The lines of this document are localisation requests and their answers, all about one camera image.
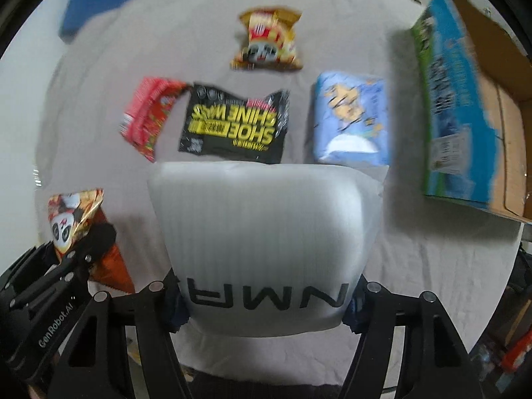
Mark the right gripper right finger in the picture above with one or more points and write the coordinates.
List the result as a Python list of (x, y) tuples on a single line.
[(434, 363)]

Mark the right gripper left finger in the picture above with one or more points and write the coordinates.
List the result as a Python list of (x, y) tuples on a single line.
[(95, 361)]

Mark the red floral snack packet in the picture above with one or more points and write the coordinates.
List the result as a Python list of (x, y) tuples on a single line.
[(148, 111)]

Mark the small panda snack bag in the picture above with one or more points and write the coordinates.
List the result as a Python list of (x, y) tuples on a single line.
[(271, 39)]

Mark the milk carton cardboard box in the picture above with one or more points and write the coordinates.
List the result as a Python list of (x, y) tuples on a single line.
[(477, 93)]

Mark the large panda snack bag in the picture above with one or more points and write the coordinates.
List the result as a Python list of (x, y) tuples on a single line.
[(71, 217)]

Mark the blue cartoon tissue pack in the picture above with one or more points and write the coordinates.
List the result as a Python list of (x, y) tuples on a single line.
[(350, 120)]

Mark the grey table cloth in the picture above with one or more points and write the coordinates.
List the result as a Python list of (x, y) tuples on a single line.
[(462, 254)]

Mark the black shoe shine wipes pack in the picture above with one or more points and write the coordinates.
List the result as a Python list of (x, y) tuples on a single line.
[(222, 124)]

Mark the white packaged sock bag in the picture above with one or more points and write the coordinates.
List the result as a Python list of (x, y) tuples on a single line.
[(266, 250)]

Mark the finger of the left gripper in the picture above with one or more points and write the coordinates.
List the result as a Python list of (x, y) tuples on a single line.
[(30, 267), (80, 260)]

